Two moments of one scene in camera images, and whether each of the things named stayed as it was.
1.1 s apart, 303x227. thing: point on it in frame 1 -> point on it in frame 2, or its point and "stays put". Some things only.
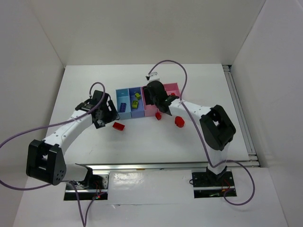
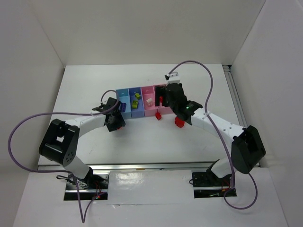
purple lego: [123, 106] stays put
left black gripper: [104, 116] -> [116, 121]
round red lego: [179, 121] stays put
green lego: [135, 104] stays put
